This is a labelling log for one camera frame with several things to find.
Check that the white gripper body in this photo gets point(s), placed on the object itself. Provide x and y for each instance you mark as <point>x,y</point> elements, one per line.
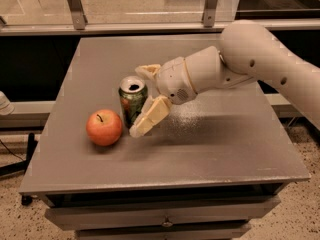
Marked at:
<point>173,80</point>

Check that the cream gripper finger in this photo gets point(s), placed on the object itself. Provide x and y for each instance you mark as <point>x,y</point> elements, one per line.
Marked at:
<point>148,72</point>
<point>153,112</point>

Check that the green soda can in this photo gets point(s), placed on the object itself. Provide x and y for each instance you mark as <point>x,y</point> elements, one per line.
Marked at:
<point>133,93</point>

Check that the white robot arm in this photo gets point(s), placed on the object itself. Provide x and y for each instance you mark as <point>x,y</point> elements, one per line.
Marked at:
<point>247,52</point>

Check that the red apple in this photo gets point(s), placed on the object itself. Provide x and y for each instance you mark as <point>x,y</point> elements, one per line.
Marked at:
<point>104,127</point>

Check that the grey drawer cabinet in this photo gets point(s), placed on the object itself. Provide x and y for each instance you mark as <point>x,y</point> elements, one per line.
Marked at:
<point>210,167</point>

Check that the round drawer lock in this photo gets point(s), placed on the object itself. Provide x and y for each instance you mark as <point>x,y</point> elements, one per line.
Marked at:
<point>167,224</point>

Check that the white object at left edge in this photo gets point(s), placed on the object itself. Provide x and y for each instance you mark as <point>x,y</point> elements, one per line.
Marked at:
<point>6,107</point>

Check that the black stand base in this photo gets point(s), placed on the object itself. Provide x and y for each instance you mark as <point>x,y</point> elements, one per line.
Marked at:
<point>26,200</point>

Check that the left metal railing post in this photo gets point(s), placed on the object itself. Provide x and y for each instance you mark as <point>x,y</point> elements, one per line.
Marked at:
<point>77,14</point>

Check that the metal railing post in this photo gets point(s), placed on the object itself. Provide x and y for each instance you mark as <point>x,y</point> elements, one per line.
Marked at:
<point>209,13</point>
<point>77,14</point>

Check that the right metal railing post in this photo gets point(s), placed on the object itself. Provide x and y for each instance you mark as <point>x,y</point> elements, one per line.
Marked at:
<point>209,13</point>

